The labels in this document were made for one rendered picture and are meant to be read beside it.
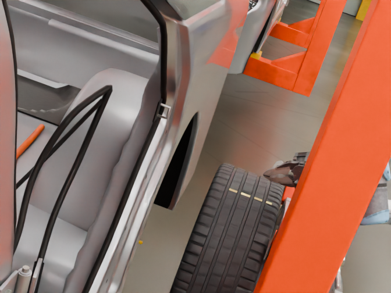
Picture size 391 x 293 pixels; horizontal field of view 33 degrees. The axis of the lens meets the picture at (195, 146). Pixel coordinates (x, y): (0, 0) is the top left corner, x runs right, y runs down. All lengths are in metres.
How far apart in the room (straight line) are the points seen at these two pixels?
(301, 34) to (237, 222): 5.78
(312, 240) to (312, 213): 0.07
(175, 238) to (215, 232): 2.05
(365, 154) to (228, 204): 0.65
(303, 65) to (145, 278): 2.81
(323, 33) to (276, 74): 0.53
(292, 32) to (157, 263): 4.47
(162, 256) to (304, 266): 2.25
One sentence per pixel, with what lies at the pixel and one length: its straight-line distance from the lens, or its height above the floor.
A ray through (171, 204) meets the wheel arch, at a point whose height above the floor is 0.77.
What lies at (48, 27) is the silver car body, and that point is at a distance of 3.40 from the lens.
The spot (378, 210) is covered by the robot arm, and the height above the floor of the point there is 1.31.
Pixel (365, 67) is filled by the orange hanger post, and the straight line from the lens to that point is 1.51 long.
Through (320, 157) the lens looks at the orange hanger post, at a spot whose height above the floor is 1.54.
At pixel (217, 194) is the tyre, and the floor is 1.15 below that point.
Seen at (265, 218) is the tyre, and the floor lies 1.14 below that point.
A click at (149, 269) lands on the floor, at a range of 3.74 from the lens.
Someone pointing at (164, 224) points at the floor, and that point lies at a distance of 4.19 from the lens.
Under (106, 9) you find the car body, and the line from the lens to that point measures 4.67.
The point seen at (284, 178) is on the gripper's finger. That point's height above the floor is 1.27.
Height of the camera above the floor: 2.07
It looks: 22 degrees down
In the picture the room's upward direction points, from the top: 18 degrees clockwise
